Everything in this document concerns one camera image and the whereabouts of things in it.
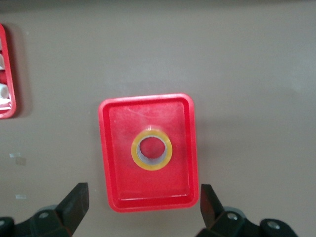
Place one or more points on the white-capped brass pipe fitting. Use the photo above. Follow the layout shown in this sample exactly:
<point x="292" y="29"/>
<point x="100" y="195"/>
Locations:
<point x="4" y="90"/>

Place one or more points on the red plastic fittings tray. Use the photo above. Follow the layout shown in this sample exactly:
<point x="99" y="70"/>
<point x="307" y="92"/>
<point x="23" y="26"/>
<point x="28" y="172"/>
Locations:
<point x="12" y="112"/>

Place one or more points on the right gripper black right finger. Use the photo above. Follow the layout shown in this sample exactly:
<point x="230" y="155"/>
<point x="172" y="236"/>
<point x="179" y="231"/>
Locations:
<point x="212" y="212"/>

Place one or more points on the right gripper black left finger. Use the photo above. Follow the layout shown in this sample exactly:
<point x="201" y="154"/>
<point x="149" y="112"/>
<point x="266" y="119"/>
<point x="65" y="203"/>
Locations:
<point x="71" y="209"/>

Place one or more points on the clear tape strip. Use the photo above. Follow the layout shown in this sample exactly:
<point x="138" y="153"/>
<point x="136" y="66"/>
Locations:
<point x="14" y="155"/>
<point x="20" y="196"/>

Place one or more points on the yellow packing tape roll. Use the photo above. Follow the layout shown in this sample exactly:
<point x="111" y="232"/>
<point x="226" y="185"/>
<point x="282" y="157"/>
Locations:
<point x="151" y="167"/>

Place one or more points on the plain red plastic tray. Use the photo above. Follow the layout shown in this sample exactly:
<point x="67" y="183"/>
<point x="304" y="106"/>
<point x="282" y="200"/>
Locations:
<point x="123" y="172"/>

